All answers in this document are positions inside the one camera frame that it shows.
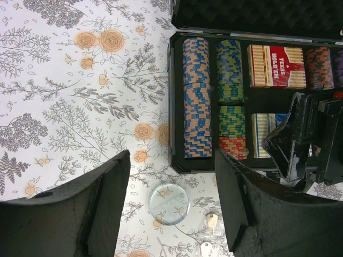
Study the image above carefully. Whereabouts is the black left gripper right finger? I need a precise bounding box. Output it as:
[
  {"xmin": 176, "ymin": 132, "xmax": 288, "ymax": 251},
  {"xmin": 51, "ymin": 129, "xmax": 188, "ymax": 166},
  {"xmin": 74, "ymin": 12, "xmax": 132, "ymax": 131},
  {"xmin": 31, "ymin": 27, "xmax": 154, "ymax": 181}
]
[{"xmin": 215, "ymin": 149, "xmax": 342, "ymax": 256}]

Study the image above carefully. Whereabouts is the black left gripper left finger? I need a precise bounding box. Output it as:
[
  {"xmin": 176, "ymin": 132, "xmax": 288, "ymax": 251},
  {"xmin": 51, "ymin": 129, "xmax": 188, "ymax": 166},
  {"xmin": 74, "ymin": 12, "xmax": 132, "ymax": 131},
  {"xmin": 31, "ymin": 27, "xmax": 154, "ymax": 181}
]
[{"xmin": 1, "ymin": 150, "xmax": 131, "ymax": 256}]

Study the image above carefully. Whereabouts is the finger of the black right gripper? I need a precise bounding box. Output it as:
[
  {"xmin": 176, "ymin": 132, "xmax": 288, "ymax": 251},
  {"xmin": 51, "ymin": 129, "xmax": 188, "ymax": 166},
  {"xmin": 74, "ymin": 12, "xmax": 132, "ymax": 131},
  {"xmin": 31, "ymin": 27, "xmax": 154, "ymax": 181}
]
[{"xmin": 262, "ymin": 93, "xmax": 308, "ymax": 183}]

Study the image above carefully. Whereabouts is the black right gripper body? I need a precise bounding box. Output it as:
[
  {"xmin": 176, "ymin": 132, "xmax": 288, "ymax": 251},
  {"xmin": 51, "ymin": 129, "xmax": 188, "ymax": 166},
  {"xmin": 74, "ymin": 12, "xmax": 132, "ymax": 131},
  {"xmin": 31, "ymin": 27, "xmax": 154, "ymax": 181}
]
[{"xmin": 303, "ymin": 90, "xmax": 342, "ymax": 185}]

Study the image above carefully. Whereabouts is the blue playing card deck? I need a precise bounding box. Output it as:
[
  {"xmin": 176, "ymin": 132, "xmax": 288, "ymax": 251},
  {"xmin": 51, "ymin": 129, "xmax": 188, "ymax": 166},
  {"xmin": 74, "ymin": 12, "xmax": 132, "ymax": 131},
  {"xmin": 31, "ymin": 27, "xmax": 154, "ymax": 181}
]
[{"xmin": 251, "ymin": 112, "xmax": 322, "ymax": 159}]

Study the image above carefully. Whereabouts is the red playing card deck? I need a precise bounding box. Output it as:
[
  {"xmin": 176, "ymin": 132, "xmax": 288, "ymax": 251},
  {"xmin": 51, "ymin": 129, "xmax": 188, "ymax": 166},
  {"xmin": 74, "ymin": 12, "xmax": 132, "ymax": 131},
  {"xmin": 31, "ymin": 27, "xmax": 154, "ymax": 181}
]
[{"xmin": 247, "ymin": 44, "xmax": 307, "ymax": 89}]

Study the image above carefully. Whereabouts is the clear dealer button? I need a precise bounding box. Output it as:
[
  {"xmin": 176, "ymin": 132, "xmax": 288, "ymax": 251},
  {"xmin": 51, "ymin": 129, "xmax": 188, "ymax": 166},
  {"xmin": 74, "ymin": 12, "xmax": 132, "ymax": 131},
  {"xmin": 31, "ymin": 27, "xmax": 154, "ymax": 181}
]
[{"xmin": 148, "ymin": 183, "xmax": 190, "ymax": 226}]

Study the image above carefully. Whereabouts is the black poker set case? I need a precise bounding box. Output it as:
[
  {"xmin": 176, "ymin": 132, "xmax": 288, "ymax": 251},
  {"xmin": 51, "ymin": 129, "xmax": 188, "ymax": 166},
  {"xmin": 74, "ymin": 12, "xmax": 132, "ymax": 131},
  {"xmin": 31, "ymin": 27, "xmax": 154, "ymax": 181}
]
[{"xmin": 168, "ymin": 1, "xmax": 342, "ymax": 174}]

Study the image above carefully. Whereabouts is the upper small case key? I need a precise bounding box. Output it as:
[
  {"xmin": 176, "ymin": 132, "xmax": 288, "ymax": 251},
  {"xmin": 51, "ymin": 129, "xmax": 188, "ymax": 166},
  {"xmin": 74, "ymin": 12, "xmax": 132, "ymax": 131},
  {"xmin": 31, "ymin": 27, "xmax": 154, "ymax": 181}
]
[{"xmin": 205, "ymin": 213, "xmax": 218, "ymax": 235}]

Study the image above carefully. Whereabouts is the orange black chip row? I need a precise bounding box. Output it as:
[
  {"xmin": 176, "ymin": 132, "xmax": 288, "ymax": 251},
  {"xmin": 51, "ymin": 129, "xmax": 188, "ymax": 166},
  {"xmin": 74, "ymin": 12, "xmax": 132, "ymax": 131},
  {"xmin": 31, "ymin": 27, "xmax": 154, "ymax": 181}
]
[{"xmin": 305, "ymin": 47, "xmax": 334, "ymax": 90}]

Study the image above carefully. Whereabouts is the purple orange chip row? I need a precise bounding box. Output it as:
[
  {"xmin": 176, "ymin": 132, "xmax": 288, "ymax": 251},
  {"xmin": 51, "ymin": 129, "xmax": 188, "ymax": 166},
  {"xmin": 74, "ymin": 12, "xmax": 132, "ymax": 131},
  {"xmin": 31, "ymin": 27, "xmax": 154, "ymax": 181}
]
[{"xmin": 332, "ymin": 50, "xmax": 343, "ymax": 87}]

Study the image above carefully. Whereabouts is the green chip row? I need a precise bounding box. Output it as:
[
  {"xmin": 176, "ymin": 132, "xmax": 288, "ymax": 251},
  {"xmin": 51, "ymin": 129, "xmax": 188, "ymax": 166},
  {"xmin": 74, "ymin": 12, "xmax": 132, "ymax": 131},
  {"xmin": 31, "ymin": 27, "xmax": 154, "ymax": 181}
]
[{"xmin": 216, "ymin": 39, "xmax": 249, "ymax": 160}]

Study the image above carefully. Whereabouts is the blue tan chip row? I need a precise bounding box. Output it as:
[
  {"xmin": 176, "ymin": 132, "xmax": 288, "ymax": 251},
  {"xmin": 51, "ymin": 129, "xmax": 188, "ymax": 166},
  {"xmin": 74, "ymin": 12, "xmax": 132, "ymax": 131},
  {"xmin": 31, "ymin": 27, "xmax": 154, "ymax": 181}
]
[{"xmin": 182, "ymin": 37, "xmax": 212, "ymax": 159}]

